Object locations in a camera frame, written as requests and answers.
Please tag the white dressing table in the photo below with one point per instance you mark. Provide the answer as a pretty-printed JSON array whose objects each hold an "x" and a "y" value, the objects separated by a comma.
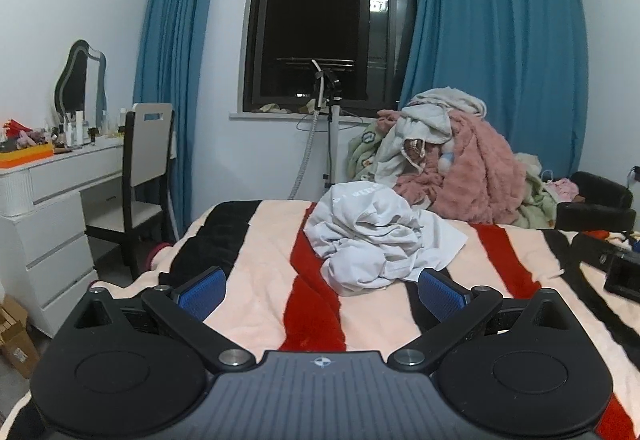
[{"x": 46, "y": 262}]

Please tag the wavy framed mirror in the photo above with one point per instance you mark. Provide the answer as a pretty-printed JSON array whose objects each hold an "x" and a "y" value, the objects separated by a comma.
[{"x": 81, "y": 85}]

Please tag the black armchair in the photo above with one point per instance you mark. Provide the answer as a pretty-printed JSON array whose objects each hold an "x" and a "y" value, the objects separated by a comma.
[{"x": 601, "y": 204}]

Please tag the blue curtain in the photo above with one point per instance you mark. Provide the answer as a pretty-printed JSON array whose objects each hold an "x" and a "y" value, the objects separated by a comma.
[
  {"x": 526, "y": 59},
  {"x": 168, "y": 70}
]

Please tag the white garment steamer stand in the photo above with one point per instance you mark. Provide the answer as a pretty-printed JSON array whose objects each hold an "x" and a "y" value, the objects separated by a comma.
[{"x": 327, "y": 98}]

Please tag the white and black chair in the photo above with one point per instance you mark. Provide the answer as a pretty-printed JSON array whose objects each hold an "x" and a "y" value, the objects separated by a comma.
[{"x": 145, "y": 158}]

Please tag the white t-shirt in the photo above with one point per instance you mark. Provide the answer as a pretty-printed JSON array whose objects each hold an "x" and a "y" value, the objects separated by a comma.
[{"x": 368, "y": 237}]

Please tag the white cosmetic bottles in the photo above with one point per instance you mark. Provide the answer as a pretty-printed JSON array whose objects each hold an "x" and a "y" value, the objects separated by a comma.
[{"x": 77, "y": 131}]

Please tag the black device on bed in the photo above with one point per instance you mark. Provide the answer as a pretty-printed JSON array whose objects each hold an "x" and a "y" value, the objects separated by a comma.
[{"x": 620, "y": 266}]

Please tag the dark window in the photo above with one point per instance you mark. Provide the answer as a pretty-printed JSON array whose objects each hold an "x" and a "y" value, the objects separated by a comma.
[{"x": 364, "y": 43}]

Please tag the cream white garment pile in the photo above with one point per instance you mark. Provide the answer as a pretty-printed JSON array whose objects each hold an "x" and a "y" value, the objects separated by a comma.
[{"x": 409, "y": 132}]

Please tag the green patterned blanket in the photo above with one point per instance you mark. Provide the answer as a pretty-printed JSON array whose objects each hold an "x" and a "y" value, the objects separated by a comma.
[{"x": 362, "y": 151}]

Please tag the pink fluffy blanket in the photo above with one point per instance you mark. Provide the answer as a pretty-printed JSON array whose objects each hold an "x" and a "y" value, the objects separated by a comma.
[{"x": 473, "y": 178}]

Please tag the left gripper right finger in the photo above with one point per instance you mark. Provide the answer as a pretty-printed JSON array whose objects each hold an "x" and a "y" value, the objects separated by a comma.
[{"x": 446, "y": 315}]

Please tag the orange tray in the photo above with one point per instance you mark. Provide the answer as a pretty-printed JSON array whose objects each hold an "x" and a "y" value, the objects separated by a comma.
[{"x": 24, "y": 156}]

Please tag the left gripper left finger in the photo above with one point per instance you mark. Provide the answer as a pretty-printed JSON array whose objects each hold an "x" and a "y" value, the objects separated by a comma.
[{"x": 182, "y": 311}]

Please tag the right blue curtain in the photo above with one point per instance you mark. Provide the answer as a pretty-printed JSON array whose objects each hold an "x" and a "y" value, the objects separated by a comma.
[{"x": 526, "y": 59}]

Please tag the cardboard box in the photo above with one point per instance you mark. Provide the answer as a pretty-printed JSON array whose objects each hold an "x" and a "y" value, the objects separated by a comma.
[{"x": 16, "y": 345}]

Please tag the left blue curtain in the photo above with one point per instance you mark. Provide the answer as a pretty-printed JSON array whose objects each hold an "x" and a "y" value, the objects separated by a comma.
[{"x": 168, "y": 70}]

